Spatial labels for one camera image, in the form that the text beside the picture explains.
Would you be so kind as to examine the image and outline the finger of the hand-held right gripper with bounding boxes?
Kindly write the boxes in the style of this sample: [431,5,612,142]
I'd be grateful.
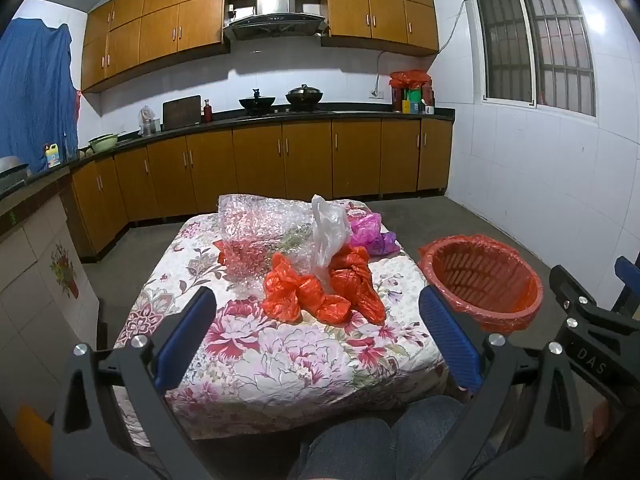
[613,255,640,313]
[549,264,621,333]

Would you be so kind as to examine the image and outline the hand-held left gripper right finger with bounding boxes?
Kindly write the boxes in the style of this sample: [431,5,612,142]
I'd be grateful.
[419,285,588,480]

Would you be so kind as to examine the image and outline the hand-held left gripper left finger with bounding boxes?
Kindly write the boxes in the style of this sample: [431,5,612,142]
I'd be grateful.
[52,286,218,480]

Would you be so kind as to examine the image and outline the orange lined waste basket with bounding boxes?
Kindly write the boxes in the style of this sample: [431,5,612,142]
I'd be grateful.
[417,234,544,335]

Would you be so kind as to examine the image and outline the orange plastic bag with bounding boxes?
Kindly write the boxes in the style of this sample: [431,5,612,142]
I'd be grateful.
[327,247,387,325]
[262,252,353,325]

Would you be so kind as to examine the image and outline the person's right leg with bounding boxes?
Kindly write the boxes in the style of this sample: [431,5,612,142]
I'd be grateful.
[391,395,482,480]

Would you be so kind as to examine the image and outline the person's leg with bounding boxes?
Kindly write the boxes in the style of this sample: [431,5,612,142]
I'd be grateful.
[391,395,482,480]
[298,417,395,480]

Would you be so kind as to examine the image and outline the floral tablecloth table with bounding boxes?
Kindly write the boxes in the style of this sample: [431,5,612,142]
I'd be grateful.
[114,199,451,441]

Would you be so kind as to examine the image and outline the clear bubble wrap sheet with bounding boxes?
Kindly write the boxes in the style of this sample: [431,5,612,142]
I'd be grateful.
[217,192,323,307]

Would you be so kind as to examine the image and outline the purple plastic bag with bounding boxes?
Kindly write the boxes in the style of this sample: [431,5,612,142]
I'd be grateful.
[350,211,402,257]

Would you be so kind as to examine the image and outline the person's left leg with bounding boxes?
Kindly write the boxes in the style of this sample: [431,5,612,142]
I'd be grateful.
[298,417,395,480]

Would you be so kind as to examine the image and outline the white plastic bag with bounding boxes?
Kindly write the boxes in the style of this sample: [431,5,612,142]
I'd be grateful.
[311,194,352,293]

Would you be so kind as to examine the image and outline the yellow object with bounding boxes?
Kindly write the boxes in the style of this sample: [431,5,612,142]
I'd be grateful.
[16,404,57,477]

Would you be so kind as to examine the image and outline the wooden base cabinets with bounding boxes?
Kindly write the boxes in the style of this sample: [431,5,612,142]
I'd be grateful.
[70,117,453,263]

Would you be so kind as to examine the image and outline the green basin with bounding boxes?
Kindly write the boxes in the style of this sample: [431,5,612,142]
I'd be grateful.
[88,133,120,154]

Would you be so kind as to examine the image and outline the clear jar on counter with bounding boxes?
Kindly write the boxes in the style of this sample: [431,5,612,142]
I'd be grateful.
[137,105,161,138]

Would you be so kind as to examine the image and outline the black kitchen countertop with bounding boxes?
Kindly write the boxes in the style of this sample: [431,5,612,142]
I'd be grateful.
[0,107,456,196]

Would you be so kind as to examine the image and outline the dark cutting board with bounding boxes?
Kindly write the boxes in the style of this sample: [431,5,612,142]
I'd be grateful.
[161,96,202,131]

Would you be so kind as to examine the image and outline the black wok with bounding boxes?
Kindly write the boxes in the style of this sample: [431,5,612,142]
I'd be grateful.
[239,88,277,112]

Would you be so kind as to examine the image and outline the barred window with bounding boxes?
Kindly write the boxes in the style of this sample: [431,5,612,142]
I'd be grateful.
[469,0,599,119]

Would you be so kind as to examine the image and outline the black lidded pot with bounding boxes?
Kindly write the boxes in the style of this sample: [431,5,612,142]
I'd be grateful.
[285,84,324,109]

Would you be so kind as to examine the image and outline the red plastic bag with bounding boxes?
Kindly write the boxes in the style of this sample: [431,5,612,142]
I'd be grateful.
[389,70,432,92]

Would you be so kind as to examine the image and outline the blue hanging cloth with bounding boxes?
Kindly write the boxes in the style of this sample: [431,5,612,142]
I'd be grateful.
[0,16,82,175]

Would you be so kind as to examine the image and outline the steel range hood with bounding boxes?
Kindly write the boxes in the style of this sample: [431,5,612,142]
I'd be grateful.
[222,0,331,43]

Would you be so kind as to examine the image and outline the white wall cable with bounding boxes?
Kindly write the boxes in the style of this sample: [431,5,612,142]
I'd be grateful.
[437,0,474,54]

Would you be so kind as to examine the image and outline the wooden wall cabinets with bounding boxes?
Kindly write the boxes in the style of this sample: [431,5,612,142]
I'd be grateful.
[80,0,441,93]

